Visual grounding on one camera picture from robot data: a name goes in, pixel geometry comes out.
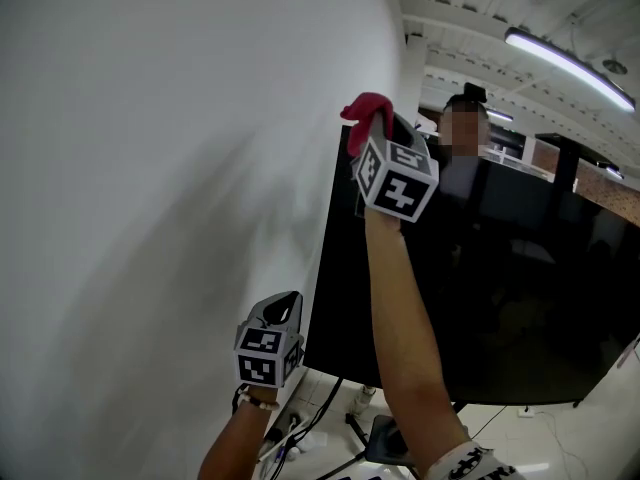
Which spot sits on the red cloth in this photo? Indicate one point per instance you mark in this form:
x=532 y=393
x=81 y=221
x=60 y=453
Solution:
x=361 y=113

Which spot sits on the long ceiling light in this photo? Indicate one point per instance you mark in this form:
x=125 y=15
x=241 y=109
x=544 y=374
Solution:
x=500 y=115
x=570 y=65

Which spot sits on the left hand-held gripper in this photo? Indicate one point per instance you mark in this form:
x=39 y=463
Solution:
x=265 y=355

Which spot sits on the large black television screen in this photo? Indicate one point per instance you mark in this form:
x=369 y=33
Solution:
x=500 y=293

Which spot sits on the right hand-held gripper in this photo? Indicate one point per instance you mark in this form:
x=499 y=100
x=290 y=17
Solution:
x=400 y=188

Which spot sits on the person's right forearm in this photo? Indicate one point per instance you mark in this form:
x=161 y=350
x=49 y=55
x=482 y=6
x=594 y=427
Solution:
x=405 y=328

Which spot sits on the person's left forearm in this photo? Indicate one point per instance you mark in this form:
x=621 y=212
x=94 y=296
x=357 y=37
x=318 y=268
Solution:
x=235 y=443

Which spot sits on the long white power strip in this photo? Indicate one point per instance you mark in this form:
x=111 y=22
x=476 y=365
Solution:
x=285 y=438

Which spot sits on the white printed t-shirt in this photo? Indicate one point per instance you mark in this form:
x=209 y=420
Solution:
x=475 y=465

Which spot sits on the black screen stand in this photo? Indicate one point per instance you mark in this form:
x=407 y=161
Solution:
x=385 y=443

